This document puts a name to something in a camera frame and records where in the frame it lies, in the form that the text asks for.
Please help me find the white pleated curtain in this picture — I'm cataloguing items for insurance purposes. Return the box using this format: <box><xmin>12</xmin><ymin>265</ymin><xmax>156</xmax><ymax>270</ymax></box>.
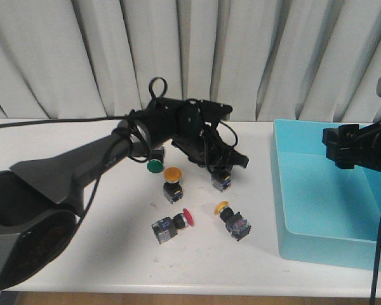
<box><xmin>0</xmin><ymin>1</ymin><xmax>381</xmax><ymax>122</ymax></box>

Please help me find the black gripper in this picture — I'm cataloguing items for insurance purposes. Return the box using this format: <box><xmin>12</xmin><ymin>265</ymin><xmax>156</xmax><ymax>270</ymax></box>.
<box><xmin>322</xmin><ymin>124</ymin><xmax>368</xmax><ymax>169</ymax></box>
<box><xmin>172</xmin><ymin>98</ymin><xmax>249</xmax><ymax>173</ymax></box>

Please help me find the light blue plastic box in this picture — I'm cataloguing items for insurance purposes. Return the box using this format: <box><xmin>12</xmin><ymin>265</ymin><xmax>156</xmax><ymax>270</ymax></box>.
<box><xmin>271</xmin><ymin>119</ymin><xmax>381</xmax><ymax>269</ymax></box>

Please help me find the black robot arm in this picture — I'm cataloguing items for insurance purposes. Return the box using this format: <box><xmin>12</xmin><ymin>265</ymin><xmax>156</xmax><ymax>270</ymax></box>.
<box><xmin>322</xmin><ymin>121</ymin><xmax>381</xmax><ymax>172</ymax></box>
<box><xmin>0</xmin><ymin>97</ymin><xmax>248</xmax><ymax>291</ymax></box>

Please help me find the green push button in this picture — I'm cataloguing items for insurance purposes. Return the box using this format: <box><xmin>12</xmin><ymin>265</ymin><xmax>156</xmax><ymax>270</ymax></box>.
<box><xmin>147</xmin><ymin>146</ymin><xmax>165</xmax><ymax>173</ymax></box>

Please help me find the yellow mushroom push button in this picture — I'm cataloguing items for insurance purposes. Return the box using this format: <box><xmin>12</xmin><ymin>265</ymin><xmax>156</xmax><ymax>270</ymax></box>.
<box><xmin>214</xmin><ymin>201</ymin><xmax>251</xmax><ymax>241</ymax></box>

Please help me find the red push button lying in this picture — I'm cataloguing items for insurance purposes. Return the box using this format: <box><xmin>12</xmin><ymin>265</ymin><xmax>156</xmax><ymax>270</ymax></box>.
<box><xmin>152</xmin><ymin>208</ymin><xmax>194</xmax><ymax>244</ymax></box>

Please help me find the red mushroom push button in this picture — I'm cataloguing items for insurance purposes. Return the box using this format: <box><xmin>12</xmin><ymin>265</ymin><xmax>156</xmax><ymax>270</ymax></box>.
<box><xmin>211</xmin><ymin>171</ymin><xmax>231</xmax><ymax>192</ymax></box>

